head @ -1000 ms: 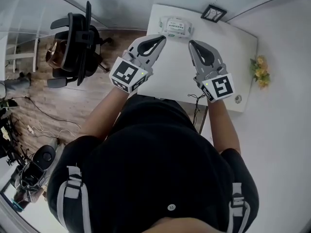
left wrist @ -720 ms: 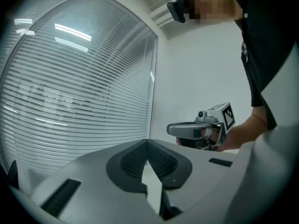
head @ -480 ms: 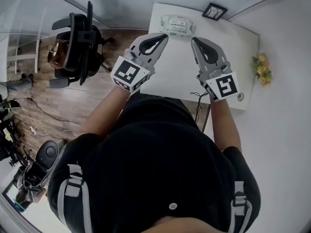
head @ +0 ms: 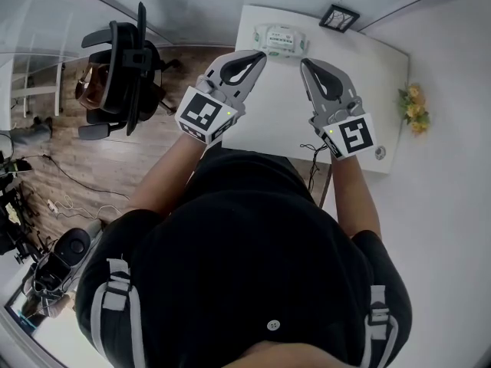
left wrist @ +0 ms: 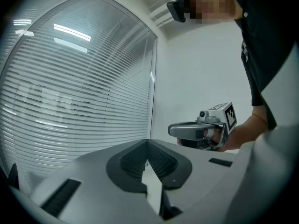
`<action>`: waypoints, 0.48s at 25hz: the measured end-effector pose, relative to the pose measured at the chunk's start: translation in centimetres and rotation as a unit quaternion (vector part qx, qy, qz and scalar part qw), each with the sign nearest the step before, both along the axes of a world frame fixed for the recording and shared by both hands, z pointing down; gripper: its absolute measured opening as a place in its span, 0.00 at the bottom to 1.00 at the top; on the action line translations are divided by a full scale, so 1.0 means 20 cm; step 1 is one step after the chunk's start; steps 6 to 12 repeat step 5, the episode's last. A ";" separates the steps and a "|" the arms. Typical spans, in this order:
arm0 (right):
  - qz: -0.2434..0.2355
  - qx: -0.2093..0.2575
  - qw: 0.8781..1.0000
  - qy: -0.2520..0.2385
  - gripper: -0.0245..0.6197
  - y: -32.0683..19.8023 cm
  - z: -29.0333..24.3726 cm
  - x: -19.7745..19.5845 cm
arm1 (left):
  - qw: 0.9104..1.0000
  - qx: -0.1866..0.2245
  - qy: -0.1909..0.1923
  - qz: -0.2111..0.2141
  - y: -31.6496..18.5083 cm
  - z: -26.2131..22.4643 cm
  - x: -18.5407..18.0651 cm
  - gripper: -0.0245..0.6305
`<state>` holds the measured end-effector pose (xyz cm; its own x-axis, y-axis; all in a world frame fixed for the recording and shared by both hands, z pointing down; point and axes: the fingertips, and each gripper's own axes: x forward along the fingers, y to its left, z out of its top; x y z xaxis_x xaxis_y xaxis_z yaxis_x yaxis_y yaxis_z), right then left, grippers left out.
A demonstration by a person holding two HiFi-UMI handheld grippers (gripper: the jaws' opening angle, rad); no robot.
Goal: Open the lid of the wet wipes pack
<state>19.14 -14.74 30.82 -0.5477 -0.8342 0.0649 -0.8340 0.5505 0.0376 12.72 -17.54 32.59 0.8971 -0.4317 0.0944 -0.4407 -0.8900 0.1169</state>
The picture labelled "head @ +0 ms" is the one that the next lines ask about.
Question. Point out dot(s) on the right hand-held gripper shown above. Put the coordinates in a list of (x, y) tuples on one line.
[(353, 134)]

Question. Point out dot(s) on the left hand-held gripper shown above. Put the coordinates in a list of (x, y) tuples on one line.
[(201, 113)]

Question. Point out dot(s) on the white lidded wet wipe pack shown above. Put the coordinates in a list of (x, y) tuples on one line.
[(280, 38)]

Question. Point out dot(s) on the person's right forearm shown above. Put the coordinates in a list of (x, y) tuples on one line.
[(353, 198)]

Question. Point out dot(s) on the person's left forearm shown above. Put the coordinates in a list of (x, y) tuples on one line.
[(165, 182)]

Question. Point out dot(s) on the yellow artificial flowers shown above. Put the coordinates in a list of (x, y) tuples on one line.
[(414, 109)]

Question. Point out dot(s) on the black office chair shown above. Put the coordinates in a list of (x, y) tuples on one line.
[(119, 75)]

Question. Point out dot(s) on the brown leather bag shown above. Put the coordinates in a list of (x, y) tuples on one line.
[(90, 94)]

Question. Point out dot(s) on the person's black shirt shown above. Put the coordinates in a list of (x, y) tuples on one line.
[(245, 244)]

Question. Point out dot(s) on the white power strip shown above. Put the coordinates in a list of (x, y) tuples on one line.
[(52, 206)]

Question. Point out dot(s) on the white shirt button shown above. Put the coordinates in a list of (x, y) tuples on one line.
[(273, 325)]

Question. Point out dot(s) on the black tripod equipment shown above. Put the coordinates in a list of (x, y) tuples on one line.
[(13, 228)]

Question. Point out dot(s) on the black picture frame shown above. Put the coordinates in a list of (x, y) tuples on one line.
[(339, 17)]

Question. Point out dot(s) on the white frame table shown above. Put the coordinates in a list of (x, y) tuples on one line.
[(58, 90)]

